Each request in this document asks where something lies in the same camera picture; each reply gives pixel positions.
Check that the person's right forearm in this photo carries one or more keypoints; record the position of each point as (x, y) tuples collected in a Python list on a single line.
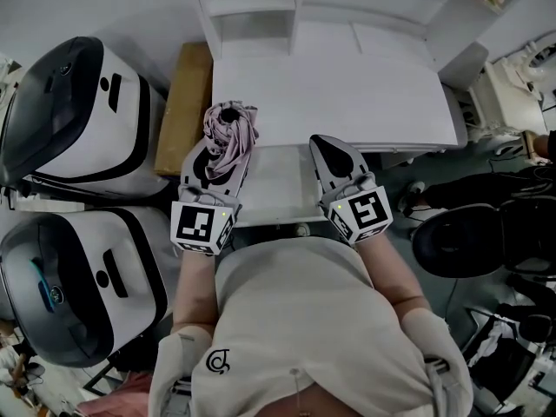
[(391, 272)]

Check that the white desk drawer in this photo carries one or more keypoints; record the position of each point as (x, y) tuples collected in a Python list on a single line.
[(278, 185)]

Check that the person's white shoe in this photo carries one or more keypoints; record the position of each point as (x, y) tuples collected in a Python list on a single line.
[(302, 229)]

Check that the person's left forearm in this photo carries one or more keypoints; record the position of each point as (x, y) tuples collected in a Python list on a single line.
[(193, 293)]

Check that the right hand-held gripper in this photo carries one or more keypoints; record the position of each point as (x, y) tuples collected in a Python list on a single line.
[(365, 211)]

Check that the white black service robot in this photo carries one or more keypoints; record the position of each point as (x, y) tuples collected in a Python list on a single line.
[(78, 111)]

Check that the white black robot cyan strip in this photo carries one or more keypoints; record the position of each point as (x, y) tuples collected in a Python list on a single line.
[(87, 285)]

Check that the ornate cream dressing table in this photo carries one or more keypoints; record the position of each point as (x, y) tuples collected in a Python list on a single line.
[(508, 98)]

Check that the black office chair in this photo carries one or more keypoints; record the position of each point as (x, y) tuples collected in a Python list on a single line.
[(460, 241)]

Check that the person's right hand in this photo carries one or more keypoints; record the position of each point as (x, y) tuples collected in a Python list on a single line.
[(358, 185)]

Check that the person's beige shirt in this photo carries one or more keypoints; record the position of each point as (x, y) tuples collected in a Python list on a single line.
[(304, 328)]

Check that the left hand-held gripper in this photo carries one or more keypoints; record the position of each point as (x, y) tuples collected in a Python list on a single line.
[(200, 226)]

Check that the pink quilted cushion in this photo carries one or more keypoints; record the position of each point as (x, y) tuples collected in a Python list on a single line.
[(117, 400)]

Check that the oval dressing table mirror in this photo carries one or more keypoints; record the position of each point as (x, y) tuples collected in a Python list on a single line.
[(543, 57)]

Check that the person's left hand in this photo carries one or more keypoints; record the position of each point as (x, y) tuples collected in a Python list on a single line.
[(197, 196)]

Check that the brown cardboard box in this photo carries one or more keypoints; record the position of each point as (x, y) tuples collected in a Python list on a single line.
[(182, 111)]

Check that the white desk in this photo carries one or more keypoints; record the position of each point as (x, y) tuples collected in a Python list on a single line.
[(339, 98)]

